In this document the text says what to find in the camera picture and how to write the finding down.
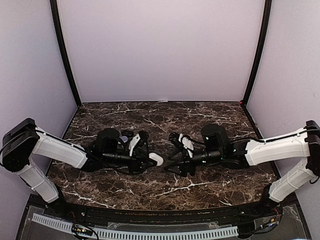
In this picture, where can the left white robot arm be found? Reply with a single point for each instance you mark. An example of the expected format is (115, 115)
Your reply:
(110, 149)

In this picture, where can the white charging case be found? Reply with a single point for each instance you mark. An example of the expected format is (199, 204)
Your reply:
(159, 160)

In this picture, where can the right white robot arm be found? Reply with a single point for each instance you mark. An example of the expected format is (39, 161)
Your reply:
(242, 153)

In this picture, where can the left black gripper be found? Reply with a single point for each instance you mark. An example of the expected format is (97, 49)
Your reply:
(137, 159)

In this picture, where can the black earbud charging case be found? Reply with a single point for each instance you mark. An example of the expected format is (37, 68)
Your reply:
(128, 133)

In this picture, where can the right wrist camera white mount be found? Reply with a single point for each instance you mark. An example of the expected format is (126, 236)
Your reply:
(182, 141)

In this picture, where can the purple charging case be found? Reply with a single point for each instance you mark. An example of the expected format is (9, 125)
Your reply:
(124, 138)

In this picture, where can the black frame post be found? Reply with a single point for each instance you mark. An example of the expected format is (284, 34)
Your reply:
(63, 52)
(258, 53)

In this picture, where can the white slotted cable duct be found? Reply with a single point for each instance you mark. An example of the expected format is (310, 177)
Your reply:
(99, 233)

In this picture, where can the left black frame post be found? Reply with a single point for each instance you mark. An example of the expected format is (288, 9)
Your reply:
(63, 52)

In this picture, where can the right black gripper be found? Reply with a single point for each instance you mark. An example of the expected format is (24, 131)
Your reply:
(185, 163)

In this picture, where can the right black frame post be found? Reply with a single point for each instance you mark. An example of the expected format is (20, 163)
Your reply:
(258, 53)

